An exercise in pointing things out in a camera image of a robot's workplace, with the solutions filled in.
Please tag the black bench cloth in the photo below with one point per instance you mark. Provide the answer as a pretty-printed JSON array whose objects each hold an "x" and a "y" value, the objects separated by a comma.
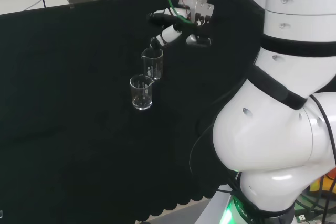
[{"x": 65, "y": 103}]

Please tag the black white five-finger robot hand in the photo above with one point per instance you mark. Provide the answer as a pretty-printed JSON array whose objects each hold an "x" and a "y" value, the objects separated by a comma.
[{"x": 170, "y": 33}]

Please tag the clear glass beaker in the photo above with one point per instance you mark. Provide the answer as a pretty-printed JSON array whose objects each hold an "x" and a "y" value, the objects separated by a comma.
[
  {"x": 141, "y": 98},
  {"x": 153, "y": 69}
]

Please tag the yellow stop button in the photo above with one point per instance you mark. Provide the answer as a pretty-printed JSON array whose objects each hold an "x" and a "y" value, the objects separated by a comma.
[{"x": 329, "y": 183}]

